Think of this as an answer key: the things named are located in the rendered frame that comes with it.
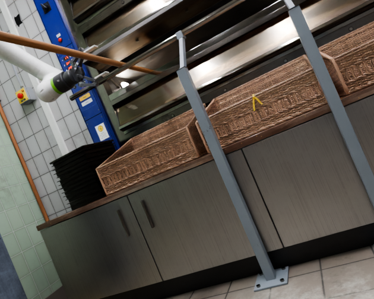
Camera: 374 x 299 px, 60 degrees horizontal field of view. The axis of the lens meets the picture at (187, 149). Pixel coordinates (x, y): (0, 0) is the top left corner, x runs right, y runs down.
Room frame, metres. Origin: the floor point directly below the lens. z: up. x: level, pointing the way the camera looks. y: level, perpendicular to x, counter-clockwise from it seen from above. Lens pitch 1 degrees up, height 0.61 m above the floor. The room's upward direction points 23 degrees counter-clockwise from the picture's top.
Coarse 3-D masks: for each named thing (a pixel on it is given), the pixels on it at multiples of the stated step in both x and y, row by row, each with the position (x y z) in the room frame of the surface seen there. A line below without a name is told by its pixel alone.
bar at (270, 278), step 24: (240, 0) 1.43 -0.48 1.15; (288, 0) 1.23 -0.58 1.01; (192, 24) 1.51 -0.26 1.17; (312, 48) 1.16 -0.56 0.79; (120, 72) 1.68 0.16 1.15; (72, 96) 1.78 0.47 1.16; (192, 96) 1.32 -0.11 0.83; (336, 96) 1.15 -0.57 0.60; (336, 120) 1.17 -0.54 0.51; (216, 144) 1.32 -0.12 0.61; (360, 168) 1.16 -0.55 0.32; (240, 192) 1.35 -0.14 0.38; (240, 216) 1.33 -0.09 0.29; (264, 264) 1.32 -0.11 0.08; (264, 288) 1.29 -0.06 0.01
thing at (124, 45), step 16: (176, 0) 1.75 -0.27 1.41; (192, 0) 1.76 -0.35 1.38; (208, 0) 1.81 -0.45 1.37; (160, 16) 1.80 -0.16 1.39; (176, 16) 1.85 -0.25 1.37; (192, 16) 1.91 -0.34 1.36; (128, 32) 1.86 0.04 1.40; (144, 32) 1.90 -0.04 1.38; (160, 32) 1.96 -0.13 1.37; (112, 48) 1.94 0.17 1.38; (128, 48) 2.01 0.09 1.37; (96, 64) 2.06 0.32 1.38
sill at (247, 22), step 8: (280, 0) 1.72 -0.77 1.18; (272, 8) 1.73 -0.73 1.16; (256, 16) 1.76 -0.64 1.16; (264, 16) 1.75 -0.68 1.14; (240, 24) 1.80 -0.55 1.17; (248, 24) 1.78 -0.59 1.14; (224, 32) 1.83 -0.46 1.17; (232, 32) 1.82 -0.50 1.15; (208, 40) 1.87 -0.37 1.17; (216, 40) 1.85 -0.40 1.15; (200, 48) 1.89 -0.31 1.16; (168, 64) 1.97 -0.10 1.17; (176, 64) 1.95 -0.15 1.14; (152, 72) 2.01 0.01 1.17; (160, 72) 1.99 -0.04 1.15; (136, 80) 2.05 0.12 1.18; (144, 80) 2.03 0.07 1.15; (128, 88) 2.08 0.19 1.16; (112, 96) 2.12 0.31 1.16
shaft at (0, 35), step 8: (0, 32) 0.99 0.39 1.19; (0, 40) 1.00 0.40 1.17; (8, 40) 1.02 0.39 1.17; (16, 40) 1.05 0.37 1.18; (24, 40) 1.08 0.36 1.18; (32, 40) 1.11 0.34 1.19; (40, 48) 1.15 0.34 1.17; (48, 48) 1.18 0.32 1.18; (56, 48) 1.22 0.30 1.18; (64, 48) 1.27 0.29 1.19; (72, 56) 1.33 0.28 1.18; (80, 56) 1.36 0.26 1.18; (88, 56) 1.41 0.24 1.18; (96, 56) 1.47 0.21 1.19; (112, 64) 1.61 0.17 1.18; (120, 64) 1.67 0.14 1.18; (144, 72) 1.97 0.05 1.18
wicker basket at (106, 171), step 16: (192, 112) 1.92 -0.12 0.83; (160, 128) 2.00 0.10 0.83; (176, 128) 1.96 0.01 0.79; (192, 128) 1.53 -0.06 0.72; (128, 144) 2.02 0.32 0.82; (144, 144) 2.04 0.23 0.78; (160, 144) 1.51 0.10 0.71; (176, 144) 1.49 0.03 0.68; (192, 144) 1.46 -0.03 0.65; (112, 160) 1.81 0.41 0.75; (128, 160) 1.59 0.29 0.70; (144, 160) 1.56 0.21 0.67; (160, 160) 1.53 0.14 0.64; (176, 160) 1.50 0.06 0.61; (112, 176) 1.63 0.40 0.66; (128, 176) 1.60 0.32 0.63; (144, 176) 1.56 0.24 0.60; (112, 192) 1.63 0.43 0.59
